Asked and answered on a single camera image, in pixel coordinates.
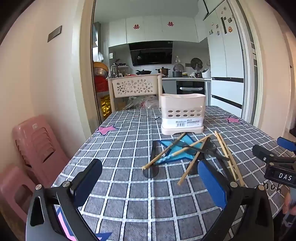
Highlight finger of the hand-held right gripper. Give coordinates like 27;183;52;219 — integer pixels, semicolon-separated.
277;137;296;150
252;145;296;167

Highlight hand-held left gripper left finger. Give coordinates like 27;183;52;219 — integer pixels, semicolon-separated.
25;159;102;241

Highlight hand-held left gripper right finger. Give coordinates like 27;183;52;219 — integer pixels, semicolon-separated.
198;160;274;241

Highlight orange patterned wooden chopstick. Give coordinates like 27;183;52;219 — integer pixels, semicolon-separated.
214;131;239;181

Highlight beige plastic utensil holder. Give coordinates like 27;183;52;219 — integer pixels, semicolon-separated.
159;93;207;135

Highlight grey checked tablecloth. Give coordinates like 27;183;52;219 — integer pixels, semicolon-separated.
52;105;296;241

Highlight stacked pink plastic stools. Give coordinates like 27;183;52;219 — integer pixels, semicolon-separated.
11;115;71;187

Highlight pink plastic stool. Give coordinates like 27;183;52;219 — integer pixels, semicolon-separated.
0;164;38;224

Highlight gold foil package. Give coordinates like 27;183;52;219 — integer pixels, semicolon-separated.
100;96;113;118

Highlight black built-in oven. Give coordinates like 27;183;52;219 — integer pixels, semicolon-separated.
176;81;206;106

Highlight clear plastic bags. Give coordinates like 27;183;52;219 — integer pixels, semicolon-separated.
125;95;160;111

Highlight red bucket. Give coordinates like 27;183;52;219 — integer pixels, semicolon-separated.
94;76;109;92

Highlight white refrigerator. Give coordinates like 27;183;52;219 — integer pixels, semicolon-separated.
206;0;246;116

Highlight beige flower-cut basket cart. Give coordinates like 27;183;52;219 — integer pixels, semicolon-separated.
107;74;163;116

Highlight round black rack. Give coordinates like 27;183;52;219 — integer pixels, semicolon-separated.
191;58;203;70

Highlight white spice rack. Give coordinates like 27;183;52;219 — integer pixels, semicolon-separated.
117;62;130;77

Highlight group of fridge magnets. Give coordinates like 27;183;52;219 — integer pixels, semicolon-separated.
208;6;234;36

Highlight black range hood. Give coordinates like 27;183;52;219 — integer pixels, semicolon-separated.
129;41;174;66

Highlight white upper cabinets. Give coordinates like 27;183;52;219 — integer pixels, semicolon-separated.
109;16;208;48

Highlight white sliding door frame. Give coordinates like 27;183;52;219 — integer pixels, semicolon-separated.
228;0;260;127

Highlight grey wall switch plate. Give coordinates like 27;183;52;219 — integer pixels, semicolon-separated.
48;25;62;42

